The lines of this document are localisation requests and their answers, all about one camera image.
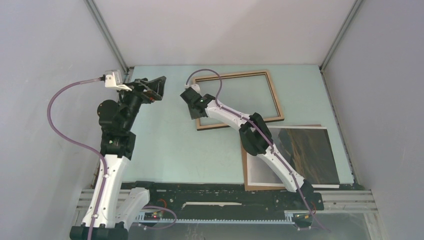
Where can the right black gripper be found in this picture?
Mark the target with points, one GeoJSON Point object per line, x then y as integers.
{"type": "Point", "coordinates": [194, 116]}

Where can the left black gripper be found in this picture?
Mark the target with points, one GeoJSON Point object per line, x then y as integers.
{"type": "Point", "coordinates": [156, 86]}

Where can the wooden picture frame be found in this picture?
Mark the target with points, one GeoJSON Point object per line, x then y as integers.
{"type": "Point", "coordinates": [248, 92]}

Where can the brown cardboard backing board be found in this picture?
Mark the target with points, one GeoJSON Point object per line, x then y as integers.
{"type": "Point", "coordinates": [245, 165]}

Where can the photo print sheet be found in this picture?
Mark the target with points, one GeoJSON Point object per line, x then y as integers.
{"type": "Point", "coordinates": [308, 152]}

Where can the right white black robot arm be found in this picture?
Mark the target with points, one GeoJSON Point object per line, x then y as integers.
{"type": "Point", "coordinates": [256, 139]}

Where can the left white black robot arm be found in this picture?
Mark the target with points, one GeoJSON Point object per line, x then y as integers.
{"type": "Point", "coordinates": [104, 220]}

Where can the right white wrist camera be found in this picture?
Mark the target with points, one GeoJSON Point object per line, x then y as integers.
{"type": "Point", "coordinates": [195, 87]}

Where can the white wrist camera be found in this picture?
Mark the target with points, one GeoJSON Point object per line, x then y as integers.
{"type": "Point", "coordinates": [195, 87]}
{"type": "Point", "coordinates": [114, 80]}

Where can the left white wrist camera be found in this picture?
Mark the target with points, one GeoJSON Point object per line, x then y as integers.
{"type": "Point", "coordinates": [114, 80]}

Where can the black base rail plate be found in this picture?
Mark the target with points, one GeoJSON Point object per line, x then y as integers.
{"type": "Point", "coordinates": [200, 212]}

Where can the left corner aluminium post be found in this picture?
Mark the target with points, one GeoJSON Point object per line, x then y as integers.
{"type": "Point", "coordinates": [106, 33]}

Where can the corner aluminium post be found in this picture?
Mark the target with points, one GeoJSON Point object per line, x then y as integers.
{"type": "Point", "coordinates": [355, 8]}
{"type": "Point", "coordinates": [106, 33]}

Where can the white cable duct strip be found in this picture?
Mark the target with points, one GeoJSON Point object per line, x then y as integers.
{"type": "Point", "coordinates": [140, 219]}

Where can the right corner aluminium post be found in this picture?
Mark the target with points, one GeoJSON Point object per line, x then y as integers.
{"type": "Point", "coordinates": [355, 8]}

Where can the aluminium frame rails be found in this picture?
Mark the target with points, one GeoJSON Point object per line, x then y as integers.
{"type": "Point", "coordinates": [331, 201]}

